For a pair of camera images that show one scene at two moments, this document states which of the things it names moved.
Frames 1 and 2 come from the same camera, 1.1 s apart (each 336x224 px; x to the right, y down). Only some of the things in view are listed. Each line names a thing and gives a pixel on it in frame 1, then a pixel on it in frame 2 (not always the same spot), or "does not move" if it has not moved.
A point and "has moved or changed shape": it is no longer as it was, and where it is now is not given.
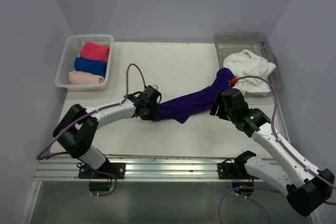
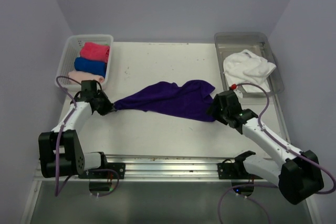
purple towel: x=181 y=109 has moved or changed shape
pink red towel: x=95 y=51 does not move
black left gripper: x=153 y=115 to x=108 y=108
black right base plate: x=227 y=170 does not move
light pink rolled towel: x=81 y=77 does not move
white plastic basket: x=70 y=52 does not move
